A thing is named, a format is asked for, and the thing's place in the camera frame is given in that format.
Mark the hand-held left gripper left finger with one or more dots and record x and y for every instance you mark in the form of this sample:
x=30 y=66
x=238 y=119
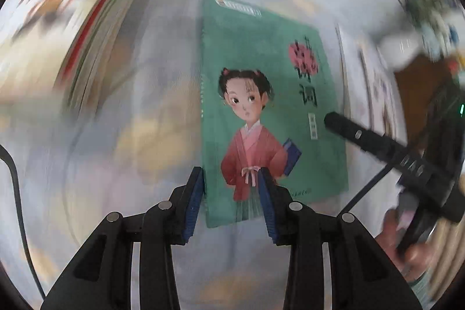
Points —
x=194 y=204

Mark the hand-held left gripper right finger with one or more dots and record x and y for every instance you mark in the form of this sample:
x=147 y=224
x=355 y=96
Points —
x=269 y=208

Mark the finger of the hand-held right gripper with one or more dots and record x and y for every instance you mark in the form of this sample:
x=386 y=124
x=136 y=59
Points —
x=356 y=134

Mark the white book with boy figure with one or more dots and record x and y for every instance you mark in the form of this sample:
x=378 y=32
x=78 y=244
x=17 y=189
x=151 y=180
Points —
x=385 y=103

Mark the teal book with girl cover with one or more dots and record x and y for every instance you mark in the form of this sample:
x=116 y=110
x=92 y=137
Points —
x=261 y=59

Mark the stack of children's books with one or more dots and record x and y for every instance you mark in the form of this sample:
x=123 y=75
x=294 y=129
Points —
x=72 y=23

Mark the person's right forearm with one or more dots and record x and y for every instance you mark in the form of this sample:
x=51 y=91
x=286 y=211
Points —
x=423 y=290

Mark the person's right hand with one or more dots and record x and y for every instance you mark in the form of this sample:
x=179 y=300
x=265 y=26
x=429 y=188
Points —
x=387 y=237

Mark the brown wooden cabinet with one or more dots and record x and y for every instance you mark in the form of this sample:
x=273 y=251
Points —
x=414 y=95

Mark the grey fan-pattern rug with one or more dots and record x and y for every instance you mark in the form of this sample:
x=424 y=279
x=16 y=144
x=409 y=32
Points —
x=145 y=150

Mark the white ribbed vase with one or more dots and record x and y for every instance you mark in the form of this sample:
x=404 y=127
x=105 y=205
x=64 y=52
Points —
x=399 y=48

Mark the blue and white flower bouquet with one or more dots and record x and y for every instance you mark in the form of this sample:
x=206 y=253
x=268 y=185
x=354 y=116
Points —
x=432 y=16

